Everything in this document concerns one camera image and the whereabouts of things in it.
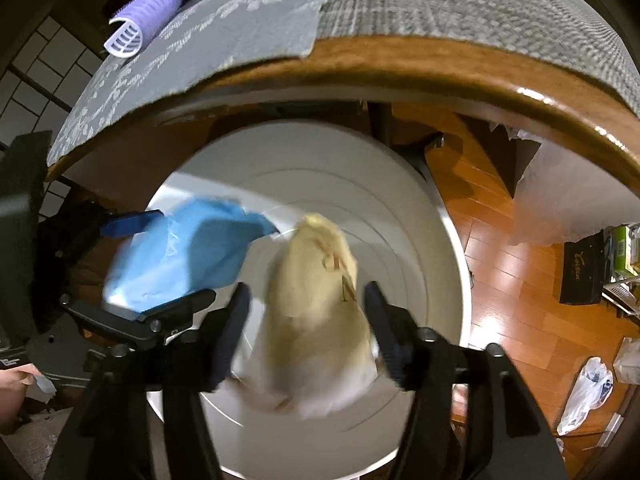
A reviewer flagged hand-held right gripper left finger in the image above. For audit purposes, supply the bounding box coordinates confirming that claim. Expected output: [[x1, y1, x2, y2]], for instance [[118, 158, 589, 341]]
[[42, 282, 252, 480]]

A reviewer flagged blue plastic wrapper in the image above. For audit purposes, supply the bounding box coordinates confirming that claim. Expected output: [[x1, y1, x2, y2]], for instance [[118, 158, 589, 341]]
[[102, 197, 278, 313]]

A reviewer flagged white round bin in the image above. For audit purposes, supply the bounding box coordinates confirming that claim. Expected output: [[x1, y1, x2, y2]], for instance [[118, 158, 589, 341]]
[[145, 120, 473, 480]]

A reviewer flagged white plastic bag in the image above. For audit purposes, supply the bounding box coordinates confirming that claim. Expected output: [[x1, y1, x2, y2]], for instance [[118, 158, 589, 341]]
[[556, 356, 615, 437]]

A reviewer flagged black box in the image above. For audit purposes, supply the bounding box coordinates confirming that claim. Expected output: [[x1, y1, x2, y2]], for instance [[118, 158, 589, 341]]
[[559, 230, 613, 306]]

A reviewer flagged grey leaf-patterned placemat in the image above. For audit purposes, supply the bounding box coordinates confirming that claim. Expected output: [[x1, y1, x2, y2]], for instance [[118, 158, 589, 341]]
[[46, 0, 346, 168]]

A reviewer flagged person's left hand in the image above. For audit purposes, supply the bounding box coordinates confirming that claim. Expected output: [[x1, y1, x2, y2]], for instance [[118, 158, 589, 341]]
[[0, 364, 45, 433]]

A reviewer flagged purple hair roller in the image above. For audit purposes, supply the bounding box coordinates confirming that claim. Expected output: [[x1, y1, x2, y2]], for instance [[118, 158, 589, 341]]
[[103, 0, 183, 58]]

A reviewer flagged green box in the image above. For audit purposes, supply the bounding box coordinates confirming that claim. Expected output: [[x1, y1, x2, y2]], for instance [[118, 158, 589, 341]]
[[602, 225, 640, 281]]

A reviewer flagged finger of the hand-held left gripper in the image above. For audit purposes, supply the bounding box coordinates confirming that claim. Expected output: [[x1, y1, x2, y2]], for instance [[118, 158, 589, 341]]
[[60, 287, 217, 356], [37, 200, 165, 281]]

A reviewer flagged round wooden table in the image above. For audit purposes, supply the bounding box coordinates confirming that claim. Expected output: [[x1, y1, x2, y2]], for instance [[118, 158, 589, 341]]
[[45, 0, 640, 196]]

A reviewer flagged grey woven placemat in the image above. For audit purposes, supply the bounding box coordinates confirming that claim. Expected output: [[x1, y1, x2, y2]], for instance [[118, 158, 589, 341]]
[[312, 0, 640, 111]]

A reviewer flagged white metal rack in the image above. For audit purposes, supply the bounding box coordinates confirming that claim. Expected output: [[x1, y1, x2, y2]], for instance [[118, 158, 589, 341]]
[[600, 280, 640, 321]]

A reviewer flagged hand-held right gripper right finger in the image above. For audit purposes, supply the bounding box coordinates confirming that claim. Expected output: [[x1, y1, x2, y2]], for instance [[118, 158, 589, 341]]
[[364, 281, 571, 480]]

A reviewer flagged paper sliding door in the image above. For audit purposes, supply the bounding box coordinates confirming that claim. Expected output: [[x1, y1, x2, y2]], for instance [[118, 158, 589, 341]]
[[0, 15, 103, 241]]

